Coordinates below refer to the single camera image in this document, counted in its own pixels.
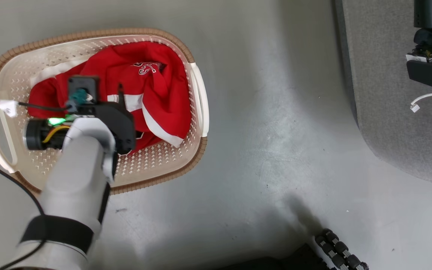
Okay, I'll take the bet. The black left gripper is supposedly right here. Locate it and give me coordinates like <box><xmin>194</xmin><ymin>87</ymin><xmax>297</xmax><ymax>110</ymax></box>
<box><xmin>25</xmin><ymin>83</ymin><xmax>137</xmax><ymax>155</ymax></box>

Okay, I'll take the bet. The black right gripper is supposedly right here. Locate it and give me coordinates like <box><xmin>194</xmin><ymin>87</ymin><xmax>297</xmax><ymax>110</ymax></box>
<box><xmin>406</xmin><ymin>28</ymin><xmax>432</xmax><ymax>95</ymax></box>

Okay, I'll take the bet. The red basketball jersey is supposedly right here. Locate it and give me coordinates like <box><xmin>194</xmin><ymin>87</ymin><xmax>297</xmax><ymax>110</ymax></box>
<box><xmin>27</xmin><ymin>41</ymin><xmax>192</xmax><ymax>155</ymax></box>

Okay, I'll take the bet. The cream laundry basket brown rim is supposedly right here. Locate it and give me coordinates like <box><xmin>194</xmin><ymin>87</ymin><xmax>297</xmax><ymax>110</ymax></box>
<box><xmin>0</xmin><ymin>27</ymin><xmax>210</xmax><ymax>195</ymax></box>

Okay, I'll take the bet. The grey fabric sofa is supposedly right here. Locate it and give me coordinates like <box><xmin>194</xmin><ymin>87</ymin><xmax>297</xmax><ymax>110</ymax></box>
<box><xmin>332</xmin><ymin>0</ymin><xmax>432</xmax><ymax>187</ymax></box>

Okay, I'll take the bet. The black roller wheel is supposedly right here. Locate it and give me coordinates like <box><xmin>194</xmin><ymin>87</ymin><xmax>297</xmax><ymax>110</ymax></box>
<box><xmin>314</xmin><ymin>228</ymin><xmax>369</xmax><ymax>270</ymax></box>

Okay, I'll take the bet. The white cable with connector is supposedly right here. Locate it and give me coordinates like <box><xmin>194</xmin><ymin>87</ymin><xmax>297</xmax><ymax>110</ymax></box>
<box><xmin>410</xmin><ymin>92</ymin><xmax>432</xmax><ymax>113</ymax></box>

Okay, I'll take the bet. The teal cable plug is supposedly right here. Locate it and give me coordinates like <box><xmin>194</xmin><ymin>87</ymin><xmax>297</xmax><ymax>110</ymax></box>
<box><xmin>66</xmin><ymin>89</ymin><xmax>93</xmax><ymax>113</ymax></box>

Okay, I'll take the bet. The white cable tag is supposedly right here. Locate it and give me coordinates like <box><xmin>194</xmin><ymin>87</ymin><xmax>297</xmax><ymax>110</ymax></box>
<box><xmin>0</xmin><ymin>99</ymin><xmax>18</xmax><ymax>118</ymax></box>

